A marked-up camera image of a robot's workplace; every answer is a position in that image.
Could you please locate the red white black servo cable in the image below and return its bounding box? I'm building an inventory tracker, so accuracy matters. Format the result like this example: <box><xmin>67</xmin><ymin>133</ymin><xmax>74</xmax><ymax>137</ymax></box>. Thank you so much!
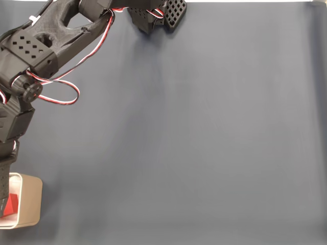
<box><xmin>147</xmin><ymin>8</ymin><xmax>165</xmax><ymax>20</ymax></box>
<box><xmin>25</xmin><ymin>7</ymin><xmax>116</xmax><ymax>106</ymax></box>

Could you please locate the blue-grey table mat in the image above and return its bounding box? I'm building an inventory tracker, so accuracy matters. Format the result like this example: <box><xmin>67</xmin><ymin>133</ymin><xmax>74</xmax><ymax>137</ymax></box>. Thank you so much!
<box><xmin>0</xmin><ymin>2</ymin><xmax>327</xmax><ymax>245</ymax></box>

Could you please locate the white soft padding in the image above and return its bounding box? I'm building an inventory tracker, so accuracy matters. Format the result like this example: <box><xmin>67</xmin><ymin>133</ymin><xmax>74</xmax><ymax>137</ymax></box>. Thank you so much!
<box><xmin>9</xmin><ymin>175</ymin><xmax>22</xmax><ymax>225</ymax></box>

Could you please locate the red cube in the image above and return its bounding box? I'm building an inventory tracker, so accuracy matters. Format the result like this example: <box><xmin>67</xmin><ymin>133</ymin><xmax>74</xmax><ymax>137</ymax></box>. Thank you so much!
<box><xmin>3</xmin><ymin>193</ymin><xmax>20</xmax><ymax>218</ymax></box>

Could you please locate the beige open box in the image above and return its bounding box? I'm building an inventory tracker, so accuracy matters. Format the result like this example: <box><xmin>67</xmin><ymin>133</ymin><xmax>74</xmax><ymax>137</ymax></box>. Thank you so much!
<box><xmin>0</xmin><ymin>172</ymin><xmax>43</xmax><ymax>230</ymax></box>

